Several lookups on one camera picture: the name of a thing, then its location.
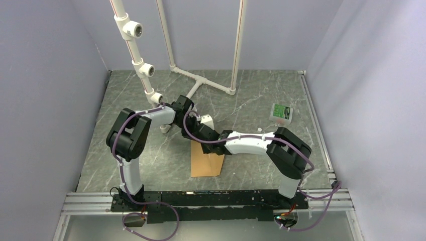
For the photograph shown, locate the white PVC pipe frame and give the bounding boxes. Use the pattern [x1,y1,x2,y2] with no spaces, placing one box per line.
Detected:
[109,0,248,134]

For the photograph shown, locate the green white small box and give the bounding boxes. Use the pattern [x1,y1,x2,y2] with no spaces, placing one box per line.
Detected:
[269,103,293,125]

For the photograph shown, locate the brown paper envelope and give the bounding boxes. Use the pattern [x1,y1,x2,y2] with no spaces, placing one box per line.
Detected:
[190,141,225,177]

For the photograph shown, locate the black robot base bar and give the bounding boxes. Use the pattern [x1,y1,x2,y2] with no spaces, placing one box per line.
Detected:
[110,189,308,224]

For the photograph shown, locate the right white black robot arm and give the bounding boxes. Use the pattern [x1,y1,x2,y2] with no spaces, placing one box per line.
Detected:
[200,127,313,208]

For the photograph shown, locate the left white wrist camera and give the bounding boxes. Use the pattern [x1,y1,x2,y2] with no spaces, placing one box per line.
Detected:
[199,114,215,130]

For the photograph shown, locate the aluminium rail frame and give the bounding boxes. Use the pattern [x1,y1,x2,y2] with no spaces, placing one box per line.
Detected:
[54,70,363,240]

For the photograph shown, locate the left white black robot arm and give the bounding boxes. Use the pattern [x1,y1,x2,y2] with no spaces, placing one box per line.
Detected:
[106,95,220,211]

